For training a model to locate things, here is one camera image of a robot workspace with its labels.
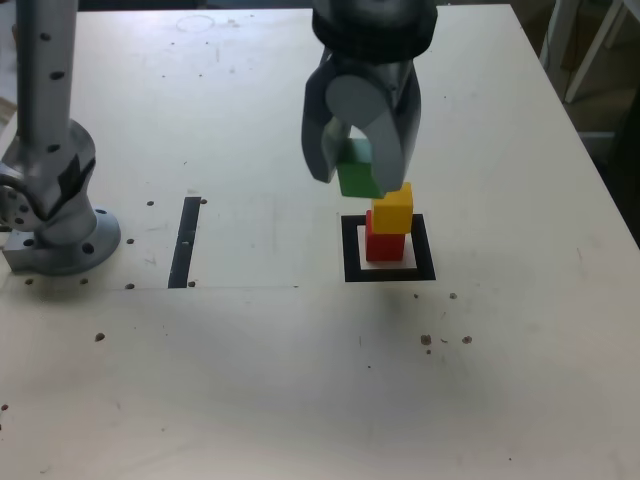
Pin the yellow cube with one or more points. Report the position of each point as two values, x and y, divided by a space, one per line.
395 215

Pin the white metal frame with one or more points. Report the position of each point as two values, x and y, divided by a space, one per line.
555 35

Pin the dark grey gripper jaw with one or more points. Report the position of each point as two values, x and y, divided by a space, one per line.
315 140

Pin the black tape square outline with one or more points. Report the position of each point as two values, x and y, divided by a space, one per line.
350 250

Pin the black tape strip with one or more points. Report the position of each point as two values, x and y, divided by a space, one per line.
184 245

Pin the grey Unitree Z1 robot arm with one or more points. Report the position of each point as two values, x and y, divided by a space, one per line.
45 100

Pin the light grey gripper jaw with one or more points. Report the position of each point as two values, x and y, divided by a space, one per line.
395 145

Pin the green cube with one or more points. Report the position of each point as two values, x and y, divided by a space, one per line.
357 180

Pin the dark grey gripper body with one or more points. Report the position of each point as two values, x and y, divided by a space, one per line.
390 75

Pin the red cube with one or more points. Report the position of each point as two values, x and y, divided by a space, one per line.
385 247

